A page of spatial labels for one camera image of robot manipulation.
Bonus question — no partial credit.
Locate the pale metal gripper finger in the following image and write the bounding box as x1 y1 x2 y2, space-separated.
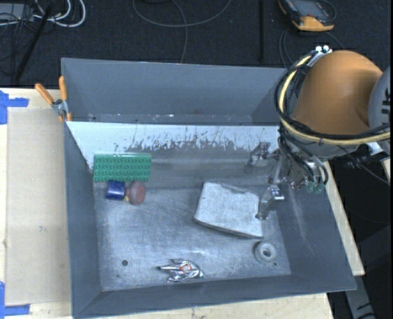
248 142 274 169
255 183 286 221

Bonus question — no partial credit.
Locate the grey flat pad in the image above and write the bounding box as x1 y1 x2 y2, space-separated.
193 181 264 239

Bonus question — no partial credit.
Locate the grey metal bin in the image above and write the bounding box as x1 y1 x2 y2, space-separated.
60 57 358 319

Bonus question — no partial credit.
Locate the crumpled silver foil wrapper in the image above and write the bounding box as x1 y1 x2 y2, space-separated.
159 258 205 283

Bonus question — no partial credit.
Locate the red-brown round knob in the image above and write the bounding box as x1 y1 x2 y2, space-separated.
126 181 147 207

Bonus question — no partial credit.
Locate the green studded flat block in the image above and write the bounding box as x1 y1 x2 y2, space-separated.
93 153 153 183

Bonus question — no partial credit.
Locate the blue cylinder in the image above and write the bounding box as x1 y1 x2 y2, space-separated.
106 179 127 201

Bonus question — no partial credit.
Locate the pale cardboard board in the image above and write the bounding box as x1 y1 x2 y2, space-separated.
4 107 72 307

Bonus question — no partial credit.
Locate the grey ring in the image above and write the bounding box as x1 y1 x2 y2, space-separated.
254 241 277 263

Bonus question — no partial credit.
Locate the black cylinder on white bracket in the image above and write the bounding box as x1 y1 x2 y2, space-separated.
346 142 391 167

